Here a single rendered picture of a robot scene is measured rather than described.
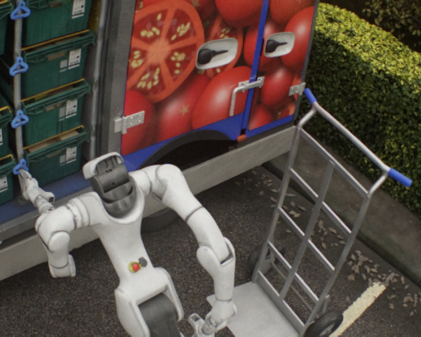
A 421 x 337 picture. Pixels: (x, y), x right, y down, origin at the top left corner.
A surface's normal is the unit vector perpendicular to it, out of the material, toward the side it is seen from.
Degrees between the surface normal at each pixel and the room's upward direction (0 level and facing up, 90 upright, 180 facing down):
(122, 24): 90
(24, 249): 90
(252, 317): 0
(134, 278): 49
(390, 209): 8
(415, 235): 8
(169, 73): 90
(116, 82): 90
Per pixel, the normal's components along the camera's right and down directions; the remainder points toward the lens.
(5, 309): 0.13, -0.80
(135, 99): 0.66, 0.51
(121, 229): 0.22, 0.64
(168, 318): 0.65, -0.01
